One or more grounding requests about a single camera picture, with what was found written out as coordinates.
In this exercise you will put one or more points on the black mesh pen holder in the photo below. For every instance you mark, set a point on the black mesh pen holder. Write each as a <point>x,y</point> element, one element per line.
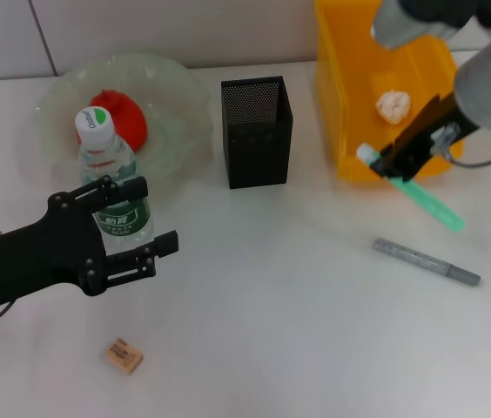
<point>258,157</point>

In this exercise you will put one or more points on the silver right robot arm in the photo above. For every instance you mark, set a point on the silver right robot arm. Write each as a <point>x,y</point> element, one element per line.
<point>489,78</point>

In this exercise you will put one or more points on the red-orange fruit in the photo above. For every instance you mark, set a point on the red-orange fruit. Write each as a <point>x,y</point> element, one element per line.
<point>132,126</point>

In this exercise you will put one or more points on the white paper ball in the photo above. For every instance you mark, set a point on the white paper ball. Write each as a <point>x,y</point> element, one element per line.
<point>393,106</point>

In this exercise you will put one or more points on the yellow plastic bin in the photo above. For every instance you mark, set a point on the yellow plastic bin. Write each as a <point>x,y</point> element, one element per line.
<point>350,87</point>

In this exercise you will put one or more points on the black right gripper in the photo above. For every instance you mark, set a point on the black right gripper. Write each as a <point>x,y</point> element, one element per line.
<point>445,122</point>

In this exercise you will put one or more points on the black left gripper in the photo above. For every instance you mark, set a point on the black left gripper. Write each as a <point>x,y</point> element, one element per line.
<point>36,261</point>

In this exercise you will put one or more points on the tan rectangular eraser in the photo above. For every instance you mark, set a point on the tan rectangular eraser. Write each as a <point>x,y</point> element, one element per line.
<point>121,356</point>

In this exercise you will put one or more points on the mint green pen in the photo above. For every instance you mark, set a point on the mint green pen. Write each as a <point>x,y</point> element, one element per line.
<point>437,206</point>

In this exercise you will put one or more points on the clear bottle with green label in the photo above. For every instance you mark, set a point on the clear bottle with green label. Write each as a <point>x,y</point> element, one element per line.
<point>95,130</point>

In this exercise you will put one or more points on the right wrist silver connector plug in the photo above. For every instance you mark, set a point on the right wrist silver connector plug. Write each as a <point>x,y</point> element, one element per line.
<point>445,137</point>

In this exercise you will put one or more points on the grey marker pen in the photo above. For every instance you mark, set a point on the grey marker pen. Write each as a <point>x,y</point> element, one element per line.
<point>424,261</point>

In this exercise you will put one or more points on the pale green glass fruit plate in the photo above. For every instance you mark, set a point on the pale green glass fruit plate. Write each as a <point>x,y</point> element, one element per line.
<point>176,109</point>

